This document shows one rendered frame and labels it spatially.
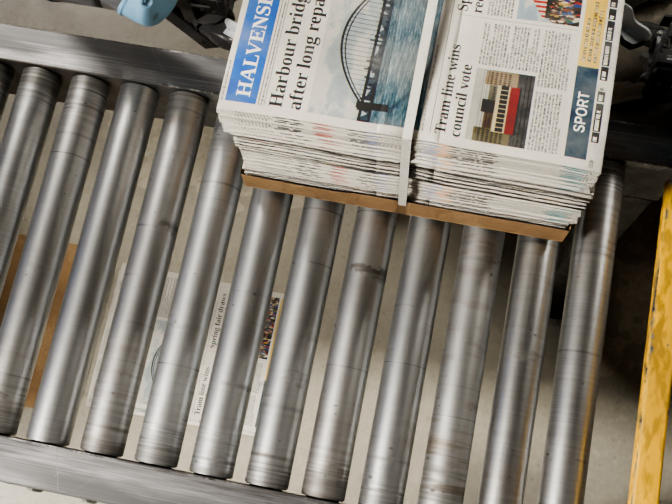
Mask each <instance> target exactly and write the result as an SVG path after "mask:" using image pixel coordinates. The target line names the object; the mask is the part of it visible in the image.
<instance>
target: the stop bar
mask: <svg viewBox="0 0 672 504"><path fill-rule="evenodd" d="M671 386H672V179H669V180H667V181H666V182H665V184H664V190H663V199H662V207H661V216H660V225H659V233H658V242H657V251H656V259H655V268H654V277H653V285H652V294H651V303H650V311H649V320H648V328H647V337H646V346H645V354H644V363H643V372H642V380H641V389H640V398H639V406H638V415H637V424H636V432H635V441H634V450H633V458H632V467H631V476H630V484H629V493H628V501H627V504H661V501H660V500H659V497H660V488H661V479H662V470H663V460H664V451H665V442H666V432H667V423H668V414H669V405H670V395H671Z"/></svg>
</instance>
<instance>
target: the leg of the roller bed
mask: <svg viewBox="0 0 672 504"><path fill-rule="evenodd" d="M652 201H653V200H649V199H643V198H637V197H631V196H624V195H623V196H622V204H621V212H620V220H619V228H618V236H617V240H618V239H619V238H620V237H621V236H622V234H623V233H624V232H625V231H626V230H627V229H628V228H629V227H630V225H631V224H632V223H633V222H634V221H635V220H636V219H637V218H638V217H639V215H640V214H641V213H642V212H643V211H644V210H645V209H646V208H647V206H648V205H649V204H650V203H651V202H652ZM574 229H575V227H574V228H573V230H572V231H571V233H570V234H569V235H568V237H567V238H566V240H565V241H564V243H563V244H562V246H561V247H560V248H559V254H558V261H557V268H556V275H555V282H554V289H553V296H552V303H556V304H561V303H562V301H563V300H564V299H565V294H566V287H567V279H568V272H569V265H570V258H571V251H572V243H573V236H574Z"/></svg>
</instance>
